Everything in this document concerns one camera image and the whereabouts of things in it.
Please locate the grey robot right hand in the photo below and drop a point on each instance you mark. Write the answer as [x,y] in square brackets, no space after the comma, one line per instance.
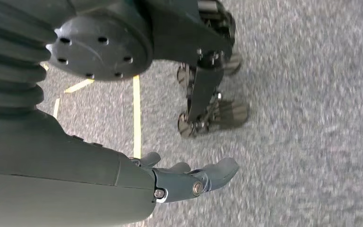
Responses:
[59,181]

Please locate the yellow floor tape square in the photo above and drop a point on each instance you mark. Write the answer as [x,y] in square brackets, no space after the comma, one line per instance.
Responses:
[136,109]

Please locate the ribbed grey right arm sleeve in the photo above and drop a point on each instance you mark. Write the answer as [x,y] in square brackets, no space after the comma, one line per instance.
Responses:
[9,62]

